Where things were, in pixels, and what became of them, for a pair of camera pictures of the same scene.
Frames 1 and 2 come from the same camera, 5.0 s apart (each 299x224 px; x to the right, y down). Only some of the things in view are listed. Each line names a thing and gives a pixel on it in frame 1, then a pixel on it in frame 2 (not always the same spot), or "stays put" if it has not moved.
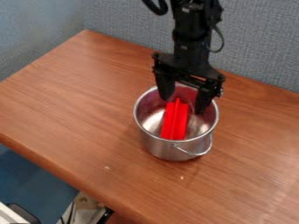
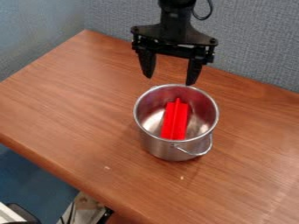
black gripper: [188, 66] -> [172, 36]
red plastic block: [174, 123] stays put
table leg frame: [84, 211] stays put
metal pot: [200, 125] stays put
